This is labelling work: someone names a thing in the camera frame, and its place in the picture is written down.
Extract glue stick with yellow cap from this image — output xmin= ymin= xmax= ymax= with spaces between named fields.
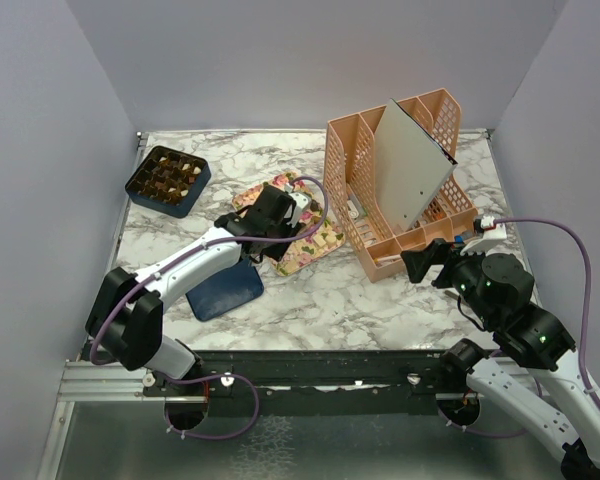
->
xmin=374 ymin=255 xmax=400 ymax=264

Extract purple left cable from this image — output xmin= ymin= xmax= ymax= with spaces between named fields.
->
xmin=88 ymin=175 xmax=330 ymax=441

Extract peach plastic desk organizer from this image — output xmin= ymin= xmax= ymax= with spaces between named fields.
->
xmin=324 ymin=88 xmax=478 ymax=283

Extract floral serving tray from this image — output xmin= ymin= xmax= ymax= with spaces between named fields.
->
xmin=231 ymin=171 xmax=345 ymax=276

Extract blue chocolate box with insert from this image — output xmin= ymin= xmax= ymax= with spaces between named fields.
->
xmin=125 ymin=145 xmax=211 ymax=219

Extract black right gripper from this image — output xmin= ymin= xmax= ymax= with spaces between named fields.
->
xmin=401 ymin=235 xmax=498 ymax=325

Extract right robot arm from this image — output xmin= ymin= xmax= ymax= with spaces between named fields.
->
xmin=401 ymin=239 xmax=600 ymax=479

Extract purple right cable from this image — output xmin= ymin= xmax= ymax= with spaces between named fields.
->
xmin=444 ymin=217 xmax=600 ymax=440

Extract white rectangular chocolate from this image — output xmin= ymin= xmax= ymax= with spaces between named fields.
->
xmin=313 ymin=235 xmax=326 ymax=248

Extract purple cable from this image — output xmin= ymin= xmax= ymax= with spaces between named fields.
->
xmin=444 ymin=217 xmax=600 ymax=440
xmin=88 ymin=175 xmax=330 ymax=441

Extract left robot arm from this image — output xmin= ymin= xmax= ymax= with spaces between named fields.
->
xmin=86 ymin=186 xmax=311 ymax=395

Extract grey board in organizer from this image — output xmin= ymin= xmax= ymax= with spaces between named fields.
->
xmin=374 ymin=99 xmax=457 ymax=234

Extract blue box lid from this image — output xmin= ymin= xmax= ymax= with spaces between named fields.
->
xmin=186 ymin=260 xmax=264 ymax=322

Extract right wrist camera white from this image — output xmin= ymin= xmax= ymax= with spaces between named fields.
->
xmin=460 ymin=215 xmax=507 ymax=255

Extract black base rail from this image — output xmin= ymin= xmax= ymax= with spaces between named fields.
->
xmin=143 ymin=350 xmax=468 ymax=417

